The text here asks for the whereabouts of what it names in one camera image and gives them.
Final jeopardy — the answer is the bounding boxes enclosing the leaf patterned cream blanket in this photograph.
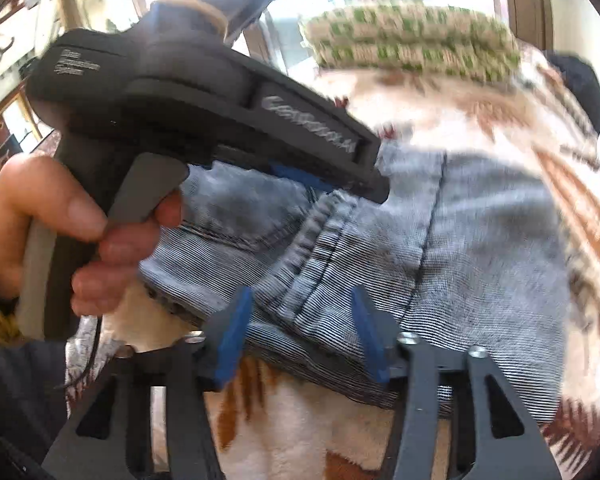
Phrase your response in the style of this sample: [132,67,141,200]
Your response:
[67,47,600,479]

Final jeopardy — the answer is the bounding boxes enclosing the green white checkered pillow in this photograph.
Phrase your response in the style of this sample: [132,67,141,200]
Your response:
[302,0,521,84]

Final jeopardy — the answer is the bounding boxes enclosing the black garment on bed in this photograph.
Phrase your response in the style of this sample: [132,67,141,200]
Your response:
[544,50,600,134]

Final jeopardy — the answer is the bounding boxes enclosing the grey denim pants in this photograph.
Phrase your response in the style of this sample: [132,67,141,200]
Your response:
[140,141,570,422]

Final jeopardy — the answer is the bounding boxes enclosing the person's left hand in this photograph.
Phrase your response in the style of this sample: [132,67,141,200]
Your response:
[0,154,182,316]

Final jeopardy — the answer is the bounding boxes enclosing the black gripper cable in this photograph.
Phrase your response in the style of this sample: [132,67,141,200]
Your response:
[54,311,104,392]

